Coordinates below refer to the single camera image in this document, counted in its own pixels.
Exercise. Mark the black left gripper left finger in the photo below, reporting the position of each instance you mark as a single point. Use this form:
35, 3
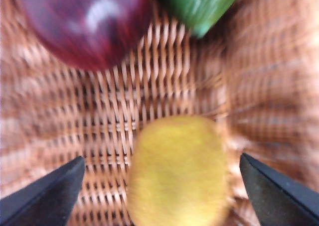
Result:
42, 201

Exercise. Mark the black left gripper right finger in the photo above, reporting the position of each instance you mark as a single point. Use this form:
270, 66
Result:
281, 203

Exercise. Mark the brown kiwifruit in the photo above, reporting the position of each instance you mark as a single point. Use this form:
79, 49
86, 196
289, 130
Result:
179, 176

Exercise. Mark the brown wicker basket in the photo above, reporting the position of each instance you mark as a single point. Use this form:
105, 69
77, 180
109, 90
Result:
149, 91

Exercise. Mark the dark purple plum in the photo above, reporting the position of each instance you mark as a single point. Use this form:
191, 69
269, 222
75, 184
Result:
82, 24

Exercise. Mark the green avocado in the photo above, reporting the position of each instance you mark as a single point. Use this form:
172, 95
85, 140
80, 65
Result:
199, 9

